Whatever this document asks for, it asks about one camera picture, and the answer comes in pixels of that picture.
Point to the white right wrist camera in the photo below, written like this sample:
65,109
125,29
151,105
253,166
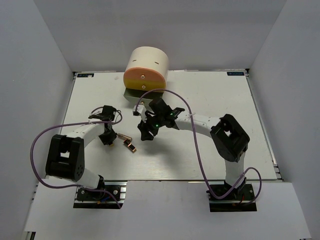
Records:
140,110

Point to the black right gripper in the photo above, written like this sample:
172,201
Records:
145,128

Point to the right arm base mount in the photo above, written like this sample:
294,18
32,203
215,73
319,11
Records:
234,202

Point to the rose gold lipstick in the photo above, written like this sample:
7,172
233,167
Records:
124,137

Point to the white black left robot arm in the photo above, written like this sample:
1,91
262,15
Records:
66,155

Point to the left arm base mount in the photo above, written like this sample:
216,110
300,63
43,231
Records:
85,199

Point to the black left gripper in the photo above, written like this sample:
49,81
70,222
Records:
111,137

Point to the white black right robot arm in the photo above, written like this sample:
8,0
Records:
230,139

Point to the cream round drawer organizer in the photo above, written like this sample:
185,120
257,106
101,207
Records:
146,75

